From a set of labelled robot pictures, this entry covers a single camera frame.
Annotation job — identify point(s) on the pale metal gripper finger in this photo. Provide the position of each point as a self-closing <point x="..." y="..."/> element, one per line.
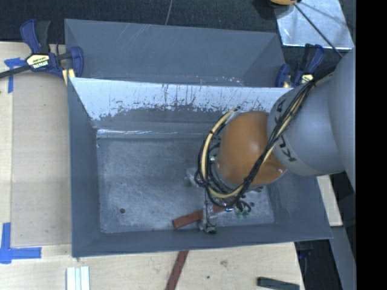
<point x="202" y="226"/>
<point x="211" y="230"/>

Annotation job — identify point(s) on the grey metal bin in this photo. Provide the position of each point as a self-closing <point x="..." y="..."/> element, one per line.
<point x="145" y="174"/>

